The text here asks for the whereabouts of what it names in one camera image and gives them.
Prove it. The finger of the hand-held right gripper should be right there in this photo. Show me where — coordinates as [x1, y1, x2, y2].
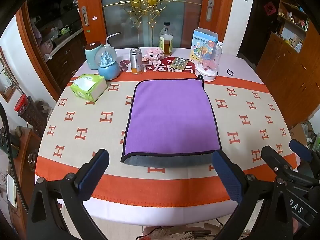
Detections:
[261, 146, 293, 178]
[289, 139, 320, 178]

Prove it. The wooden glass display cabinet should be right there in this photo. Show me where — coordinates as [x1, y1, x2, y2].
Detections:
[21, 0, 87, 93]

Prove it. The pill blister pack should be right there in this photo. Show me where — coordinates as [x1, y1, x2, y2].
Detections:
[171, 57, 189, 70]

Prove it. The blue printed carton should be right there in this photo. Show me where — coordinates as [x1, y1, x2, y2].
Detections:
[190, 27, 218, 60]

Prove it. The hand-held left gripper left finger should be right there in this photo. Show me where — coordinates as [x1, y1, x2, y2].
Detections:
[26, 149, 110, 240]

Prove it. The green tissue box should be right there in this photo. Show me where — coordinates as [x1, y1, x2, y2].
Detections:
[70, 74, 108, 103]

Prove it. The glass dome with toy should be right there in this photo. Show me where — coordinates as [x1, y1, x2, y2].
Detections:
[195, 41, 223, 82]

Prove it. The teal lidded cup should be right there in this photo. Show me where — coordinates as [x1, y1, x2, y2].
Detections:
[84, 42, 104, 70]

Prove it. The cardboard box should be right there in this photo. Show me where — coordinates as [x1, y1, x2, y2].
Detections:
[290, 122, 313, 146]

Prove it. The framed picture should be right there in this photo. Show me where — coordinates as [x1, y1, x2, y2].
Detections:
[0, 46, 18, 103]

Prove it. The purple towel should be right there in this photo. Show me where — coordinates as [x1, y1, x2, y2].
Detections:
[120, 79, 222, 168]

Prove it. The red lidded jar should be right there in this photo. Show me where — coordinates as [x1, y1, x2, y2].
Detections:
[14, 95, 48, 133]

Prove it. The plastic bottle amber liquid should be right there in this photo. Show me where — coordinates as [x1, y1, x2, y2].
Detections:
[159, 22, 174, 56]

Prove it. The white curved tube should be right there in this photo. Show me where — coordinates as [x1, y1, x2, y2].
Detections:
[105, 32, 122, 48]

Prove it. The glass door gold ornament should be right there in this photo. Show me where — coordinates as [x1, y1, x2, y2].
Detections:
[100, 0, 205, 48]

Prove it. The pale pink tablecloth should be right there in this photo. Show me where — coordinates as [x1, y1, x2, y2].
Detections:
[35, 47, 302, 232]

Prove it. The silver door handle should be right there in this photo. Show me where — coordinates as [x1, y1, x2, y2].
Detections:
[80, 6, 90, 27]
[205, 0, 215, 21]

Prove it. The wooden shelf cabinet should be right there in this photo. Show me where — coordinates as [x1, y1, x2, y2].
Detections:
[256, 0, 320, 128]

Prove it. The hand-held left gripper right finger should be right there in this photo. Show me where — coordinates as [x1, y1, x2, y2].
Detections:
[211, 150, 295, 240]

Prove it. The pink block toy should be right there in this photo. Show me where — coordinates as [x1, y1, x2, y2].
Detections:
[146, 47, 165, 60]

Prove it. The orange beige patterned blanket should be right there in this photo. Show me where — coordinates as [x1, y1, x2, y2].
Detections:
[35, 75, 300, 204]

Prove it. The silver orange can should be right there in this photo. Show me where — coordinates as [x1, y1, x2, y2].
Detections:
[129, 48, 143, 75]

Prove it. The blue castle snow globe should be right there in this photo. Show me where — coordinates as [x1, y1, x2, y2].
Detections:
[95, 47, 120, 81]

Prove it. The red printed mat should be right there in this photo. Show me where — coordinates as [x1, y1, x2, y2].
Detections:
[117, 54, 200, 78]

